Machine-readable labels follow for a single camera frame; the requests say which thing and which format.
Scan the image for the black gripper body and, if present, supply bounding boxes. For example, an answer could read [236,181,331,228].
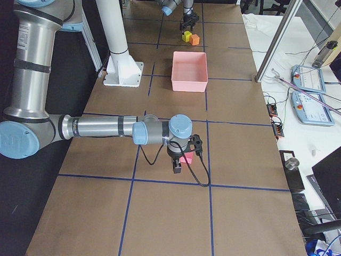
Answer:
[167,145,184,160]
[182,12,199,27]

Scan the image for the yellow foam block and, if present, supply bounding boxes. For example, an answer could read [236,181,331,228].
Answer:
[182,30,192,43]

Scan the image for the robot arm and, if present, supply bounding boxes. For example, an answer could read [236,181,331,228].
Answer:
[1,1,96,176]
[156,0,199,34]

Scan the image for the pink plastic bin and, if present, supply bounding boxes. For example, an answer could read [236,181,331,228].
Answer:
[171,51,208,92]

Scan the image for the red foam block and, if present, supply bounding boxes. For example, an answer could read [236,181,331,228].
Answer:
[180,152,193,164]

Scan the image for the orange foam block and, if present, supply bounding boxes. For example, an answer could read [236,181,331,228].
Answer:
[189,34,200,46]

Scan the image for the orange black connector lower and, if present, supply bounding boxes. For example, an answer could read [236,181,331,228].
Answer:
[271,121,285,139]

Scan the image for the orange black connector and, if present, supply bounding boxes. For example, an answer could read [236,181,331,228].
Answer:
[271,121,285,139]
[266,103,278,117]

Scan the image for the orange black connector upper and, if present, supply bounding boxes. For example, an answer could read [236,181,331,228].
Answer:
[266,103,278,117]

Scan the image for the metal cylinder weight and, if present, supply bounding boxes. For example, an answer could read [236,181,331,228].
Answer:
[285,157,299,171]

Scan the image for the upper teach pendant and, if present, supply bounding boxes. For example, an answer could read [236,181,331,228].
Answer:
[291,65,326,93]

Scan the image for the teach pendant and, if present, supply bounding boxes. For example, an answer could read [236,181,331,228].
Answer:
[291,65,326,93]
[291,91,335,126]

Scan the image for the grey water bottle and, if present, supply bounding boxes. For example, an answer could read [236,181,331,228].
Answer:
[312,41,338,68]

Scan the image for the lower teach pendant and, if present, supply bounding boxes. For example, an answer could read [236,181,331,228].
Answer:
[291,91,335,126]

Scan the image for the pink grabber stick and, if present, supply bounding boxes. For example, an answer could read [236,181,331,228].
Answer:
[271,68,340,115]

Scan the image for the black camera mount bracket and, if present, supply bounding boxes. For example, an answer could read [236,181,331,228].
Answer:
[184,134,202,157]

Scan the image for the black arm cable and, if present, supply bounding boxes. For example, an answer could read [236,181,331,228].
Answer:
[138,140,211,187]

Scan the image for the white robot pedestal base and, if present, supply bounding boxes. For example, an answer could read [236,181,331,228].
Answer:
[96,0,144,87]

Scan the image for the aluminium frame post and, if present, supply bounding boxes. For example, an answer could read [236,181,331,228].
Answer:
[255,0,302,83]

